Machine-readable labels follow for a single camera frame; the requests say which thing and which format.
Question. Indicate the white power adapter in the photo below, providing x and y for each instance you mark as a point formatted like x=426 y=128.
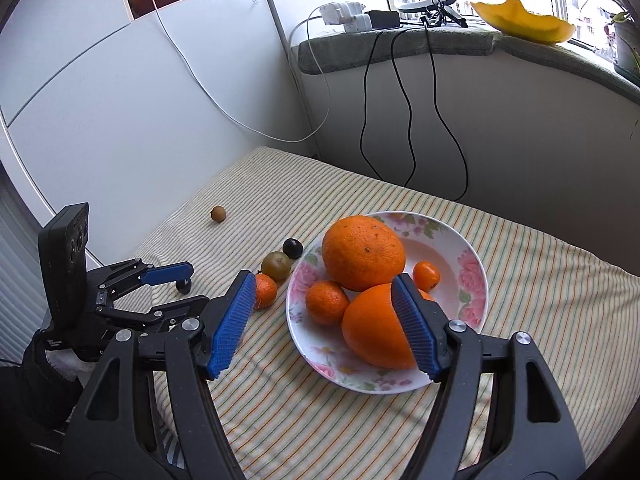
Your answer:
x=340 y=10

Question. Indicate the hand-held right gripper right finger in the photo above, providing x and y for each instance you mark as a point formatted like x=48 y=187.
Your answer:
x=417 y=330

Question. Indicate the yellow bowl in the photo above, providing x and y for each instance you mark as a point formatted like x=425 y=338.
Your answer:
x=525 y=22

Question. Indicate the small orange mandarin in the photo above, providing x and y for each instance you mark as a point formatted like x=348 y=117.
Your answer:
x=426 y=276

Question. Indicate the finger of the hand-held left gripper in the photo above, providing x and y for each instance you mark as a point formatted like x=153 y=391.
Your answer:
x=165 y=317
x=165 y=274

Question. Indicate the oval large orange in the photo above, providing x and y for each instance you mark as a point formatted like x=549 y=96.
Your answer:
x=372 y=330

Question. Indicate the grey ribbed panel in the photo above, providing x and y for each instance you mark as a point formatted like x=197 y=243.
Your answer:
x=15 y=250

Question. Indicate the striped table cloth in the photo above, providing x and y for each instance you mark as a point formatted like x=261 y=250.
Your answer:
x=525 y=285

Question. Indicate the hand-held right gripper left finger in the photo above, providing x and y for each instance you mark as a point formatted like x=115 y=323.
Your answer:
x=232 y=330

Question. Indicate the person's left hand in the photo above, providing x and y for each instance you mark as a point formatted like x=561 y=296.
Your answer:
x=67 y=362

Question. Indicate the grey window sill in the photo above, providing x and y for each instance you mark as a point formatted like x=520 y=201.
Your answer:
x=560 y=57

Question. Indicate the dark purple plum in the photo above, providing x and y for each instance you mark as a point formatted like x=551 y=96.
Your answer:
x=184 y=286
x=293 y=248

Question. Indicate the potted green plant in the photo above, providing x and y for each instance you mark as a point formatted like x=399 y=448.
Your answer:
x=627 y=42

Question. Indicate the black adapter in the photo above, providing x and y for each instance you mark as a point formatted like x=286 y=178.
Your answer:
x=382 y=19

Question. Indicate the round large orange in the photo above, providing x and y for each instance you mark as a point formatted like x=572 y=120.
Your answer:
x=363 y=252

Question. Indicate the floral white plate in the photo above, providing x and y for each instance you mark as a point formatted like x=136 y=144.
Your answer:
x=465 y=280

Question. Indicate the small brown kiwi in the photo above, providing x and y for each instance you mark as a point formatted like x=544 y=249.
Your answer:
x=218 y=213

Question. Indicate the green brown plum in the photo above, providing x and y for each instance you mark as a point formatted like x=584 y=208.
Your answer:
x=276 y=265

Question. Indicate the grey sill cover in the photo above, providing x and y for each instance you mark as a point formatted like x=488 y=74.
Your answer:
x=400 y=42

